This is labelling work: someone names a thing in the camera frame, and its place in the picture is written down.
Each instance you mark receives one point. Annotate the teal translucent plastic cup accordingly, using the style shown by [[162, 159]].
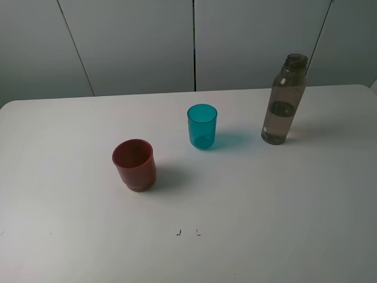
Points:
[[202, 120]]

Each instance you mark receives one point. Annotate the grey translucent water bottle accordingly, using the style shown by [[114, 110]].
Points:
[[286, 93]]

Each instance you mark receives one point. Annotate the red plastic cup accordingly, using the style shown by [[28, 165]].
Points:
[[134, 160]]

